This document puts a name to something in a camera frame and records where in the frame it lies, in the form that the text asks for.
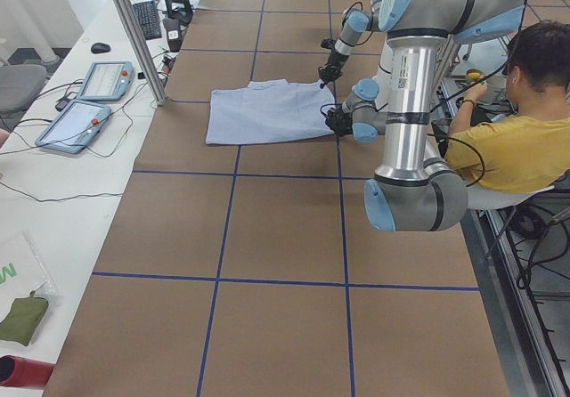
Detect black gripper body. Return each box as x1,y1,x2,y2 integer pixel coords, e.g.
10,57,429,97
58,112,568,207
319,62,344,84
324,107,353,137

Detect blue striped button shirt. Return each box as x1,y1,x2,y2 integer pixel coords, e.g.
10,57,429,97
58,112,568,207
206,79,334,145

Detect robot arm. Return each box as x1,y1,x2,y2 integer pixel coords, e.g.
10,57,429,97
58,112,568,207
318,0,383,88
319,0,525,231

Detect white chair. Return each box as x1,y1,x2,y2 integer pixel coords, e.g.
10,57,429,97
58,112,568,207
462,178,558,255

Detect brown paper table mat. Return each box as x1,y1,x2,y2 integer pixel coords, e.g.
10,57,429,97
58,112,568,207
45,0,509,396

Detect black keyboard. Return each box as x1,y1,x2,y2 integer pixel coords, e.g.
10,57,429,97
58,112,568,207
132,1,162,40

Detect person in yellow shirt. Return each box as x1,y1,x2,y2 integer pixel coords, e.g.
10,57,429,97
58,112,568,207
445,20,569,193

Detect grey teach pendant far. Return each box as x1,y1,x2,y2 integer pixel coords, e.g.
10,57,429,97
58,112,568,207
77,61,134,101

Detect grey teach pendant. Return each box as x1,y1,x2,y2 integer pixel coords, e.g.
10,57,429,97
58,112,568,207
77,61,134,101
35,100,111,154

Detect black computer mouse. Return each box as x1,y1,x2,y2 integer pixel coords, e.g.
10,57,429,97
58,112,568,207
90,42,111,54

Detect grey teach pendant near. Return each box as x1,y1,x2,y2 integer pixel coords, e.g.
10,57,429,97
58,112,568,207
35,100,111,154

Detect grey office chair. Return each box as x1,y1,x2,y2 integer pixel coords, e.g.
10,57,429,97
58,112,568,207
1,64,47,114

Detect green cloth pouch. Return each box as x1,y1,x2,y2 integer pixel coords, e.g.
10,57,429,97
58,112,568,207
1,292,49,346

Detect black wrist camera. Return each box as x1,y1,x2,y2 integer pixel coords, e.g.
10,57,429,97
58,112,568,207
321,38,337,52

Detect aluminium frame post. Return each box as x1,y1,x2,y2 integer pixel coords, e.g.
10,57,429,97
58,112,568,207
113,0,167,106

